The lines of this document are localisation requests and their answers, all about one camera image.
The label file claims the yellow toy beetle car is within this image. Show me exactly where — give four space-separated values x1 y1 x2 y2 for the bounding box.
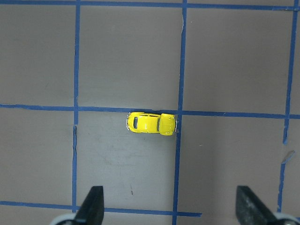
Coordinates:
126 112 178 136

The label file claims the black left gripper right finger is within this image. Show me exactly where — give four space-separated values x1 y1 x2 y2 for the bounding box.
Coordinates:
235 186 277 225

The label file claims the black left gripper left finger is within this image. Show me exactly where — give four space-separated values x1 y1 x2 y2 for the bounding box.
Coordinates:
74 186 104 225

